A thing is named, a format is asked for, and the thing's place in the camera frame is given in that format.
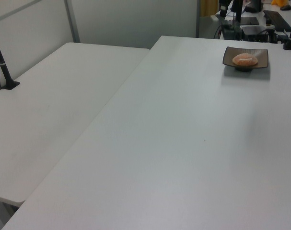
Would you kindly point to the dark computer mouse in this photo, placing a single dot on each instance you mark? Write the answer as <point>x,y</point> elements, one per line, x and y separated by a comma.
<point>286,8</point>

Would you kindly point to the black keyboard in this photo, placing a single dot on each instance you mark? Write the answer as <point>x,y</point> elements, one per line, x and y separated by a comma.
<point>277,20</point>

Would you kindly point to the black monitor base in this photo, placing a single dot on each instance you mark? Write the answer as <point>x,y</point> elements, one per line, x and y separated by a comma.
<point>254,7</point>

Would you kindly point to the black pole stand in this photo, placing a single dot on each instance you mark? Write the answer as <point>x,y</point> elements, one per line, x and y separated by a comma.
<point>5,72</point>

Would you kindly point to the dark electronics box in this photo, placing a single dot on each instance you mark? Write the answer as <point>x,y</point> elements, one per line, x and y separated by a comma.
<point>229,32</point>

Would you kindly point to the yellow object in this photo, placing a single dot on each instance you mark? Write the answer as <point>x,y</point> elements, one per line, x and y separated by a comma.
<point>279,2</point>

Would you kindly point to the square brown ceramic plate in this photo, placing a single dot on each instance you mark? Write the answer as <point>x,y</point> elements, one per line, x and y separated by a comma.
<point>228,57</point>

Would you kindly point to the black vertical pole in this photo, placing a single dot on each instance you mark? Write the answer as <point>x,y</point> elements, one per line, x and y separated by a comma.
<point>238,14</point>

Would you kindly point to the white side table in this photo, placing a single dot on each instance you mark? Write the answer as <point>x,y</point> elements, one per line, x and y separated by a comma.
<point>51,107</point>

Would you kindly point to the black flat pad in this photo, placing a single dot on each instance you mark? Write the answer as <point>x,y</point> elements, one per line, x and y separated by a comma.
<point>250,21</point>

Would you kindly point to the round orange bread bun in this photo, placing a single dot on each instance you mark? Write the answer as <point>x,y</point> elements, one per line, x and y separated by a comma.
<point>245,60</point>

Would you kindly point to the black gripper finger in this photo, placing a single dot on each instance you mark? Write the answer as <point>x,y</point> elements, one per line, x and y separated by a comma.
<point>223,6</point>

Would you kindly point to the black box device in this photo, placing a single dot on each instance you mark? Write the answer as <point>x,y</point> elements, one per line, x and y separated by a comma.
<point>253,32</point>

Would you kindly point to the grey partition edge post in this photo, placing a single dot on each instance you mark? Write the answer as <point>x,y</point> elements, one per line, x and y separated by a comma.
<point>198,19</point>

